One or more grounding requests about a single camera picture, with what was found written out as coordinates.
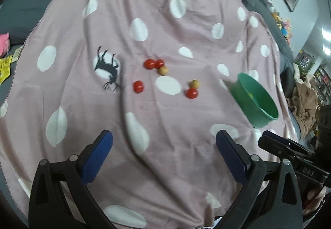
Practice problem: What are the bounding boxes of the red cherry tomato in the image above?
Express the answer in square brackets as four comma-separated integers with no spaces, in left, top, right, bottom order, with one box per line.
[144,58,156,70]
[185,87,199,99]
[155,59,165,69]
[133,80,144,94]

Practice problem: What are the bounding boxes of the person's right hand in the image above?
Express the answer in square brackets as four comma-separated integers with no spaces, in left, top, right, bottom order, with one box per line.
[305,186,327,212]

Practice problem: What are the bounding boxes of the teal green bowl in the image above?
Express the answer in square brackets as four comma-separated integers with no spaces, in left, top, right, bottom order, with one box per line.
[229,73,279,128]

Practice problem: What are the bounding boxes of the brown plush blanket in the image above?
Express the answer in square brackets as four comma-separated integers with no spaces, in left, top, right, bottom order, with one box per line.
[287,63,319,140]

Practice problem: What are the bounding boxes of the colourful plush toys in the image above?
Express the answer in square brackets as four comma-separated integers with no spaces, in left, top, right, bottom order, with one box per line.
[267,0,293,47]

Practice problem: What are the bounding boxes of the yellow paper package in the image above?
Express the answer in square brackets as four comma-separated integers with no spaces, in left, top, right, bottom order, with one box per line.
[0,46,23,85]

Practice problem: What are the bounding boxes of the pink polka dot blanket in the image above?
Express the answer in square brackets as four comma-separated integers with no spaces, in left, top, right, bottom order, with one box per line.
[0,0,298,229]

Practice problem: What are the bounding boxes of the pink toy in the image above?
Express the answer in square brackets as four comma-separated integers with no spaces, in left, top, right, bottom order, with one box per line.
[0,33,10,58]

